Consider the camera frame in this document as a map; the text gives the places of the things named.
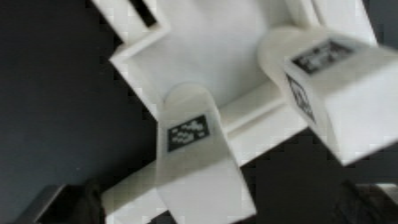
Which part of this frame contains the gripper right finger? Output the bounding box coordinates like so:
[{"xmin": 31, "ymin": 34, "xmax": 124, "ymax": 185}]
[{"xmin": 330, "ymin": 181, "xmax": 398, "ymax": 224}]

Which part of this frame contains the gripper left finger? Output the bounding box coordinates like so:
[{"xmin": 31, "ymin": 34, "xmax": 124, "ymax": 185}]
[{"xmin": 10, "ymin": 180, "xmax": 106, "ymax": 224}]

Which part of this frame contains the white tagged chair leg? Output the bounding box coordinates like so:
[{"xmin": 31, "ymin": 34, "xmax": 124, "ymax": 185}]
[
  {"xmin": 154, "ymin": 83, "xmax": 255, "ymax": 224},
  {"xmin": 257, "ymin": 26, "xmax": 398, "ymax": 165}
]

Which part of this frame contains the white chair seat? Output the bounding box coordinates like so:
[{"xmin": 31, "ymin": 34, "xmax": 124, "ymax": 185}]
[{"xmin": 90, "ymin": 0, "xmax": 372, "ymax": 224}]

